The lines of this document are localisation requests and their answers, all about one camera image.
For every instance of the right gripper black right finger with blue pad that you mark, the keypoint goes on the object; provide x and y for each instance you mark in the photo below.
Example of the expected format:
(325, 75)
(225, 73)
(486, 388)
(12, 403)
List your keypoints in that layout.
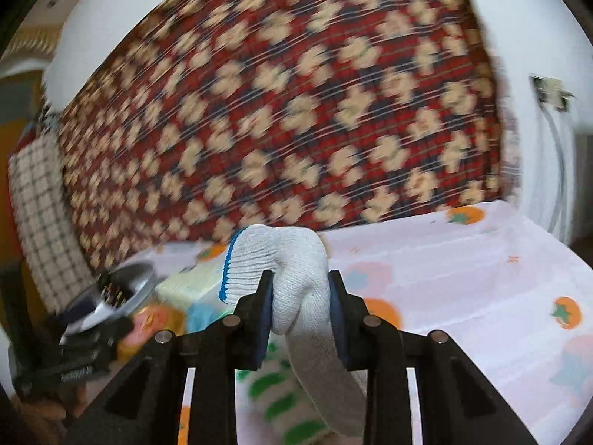
(458, 404)

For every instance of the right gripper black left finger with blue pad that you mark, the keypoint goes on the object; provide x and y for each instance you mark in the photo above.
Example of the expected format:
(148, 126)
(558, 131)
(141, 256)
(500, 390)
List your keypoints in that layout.
(143, 403)

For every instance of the white knit glove blue cuff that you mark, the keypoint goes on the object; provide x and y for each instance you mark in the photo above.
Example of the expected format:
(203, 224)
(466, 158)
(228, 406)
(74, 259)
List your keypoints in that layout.
(300, 305)

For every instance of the orange round tin lid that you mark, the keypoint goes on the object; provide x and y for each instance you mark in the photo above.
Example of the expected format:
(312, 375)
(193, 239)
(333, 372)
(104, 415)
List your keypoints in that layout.
(146, 323)

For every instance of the round metal tray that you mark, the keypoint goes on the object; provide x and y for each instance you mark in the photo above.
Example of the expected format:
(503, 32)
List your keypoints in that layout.
(114, 294)

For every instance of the white fruit print sheet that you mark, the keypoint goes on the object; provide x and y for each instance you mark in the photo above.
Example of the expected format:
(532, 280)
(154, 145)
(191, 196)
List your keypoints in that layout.
(516, 299)

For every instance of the white checkered cloth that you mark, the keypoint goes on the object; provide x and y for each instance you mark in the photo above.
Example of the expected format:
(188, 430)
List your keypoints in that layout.
(44, 224)

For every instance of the green striped white cloth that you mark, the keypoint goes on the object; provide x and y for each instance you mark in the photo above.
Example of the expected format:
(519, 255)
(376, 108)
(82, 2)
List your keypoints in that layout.
(271, 405)

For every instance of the yellow tissue pack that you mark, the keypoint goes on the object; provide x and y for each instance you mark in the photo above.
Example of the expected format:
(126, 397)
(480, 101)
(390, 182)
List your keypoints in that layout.
(200, 283)

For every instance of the red plaid bear blanket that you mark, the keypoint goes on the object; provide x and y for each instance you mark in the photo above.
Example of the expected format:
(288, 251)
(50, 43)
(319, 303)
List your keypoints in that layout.
(212, 115)

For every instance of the wall power outlet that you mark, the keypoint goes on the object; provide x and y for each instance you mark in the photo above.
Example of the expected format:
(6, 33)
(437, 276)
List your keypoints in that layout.
(551, 91)

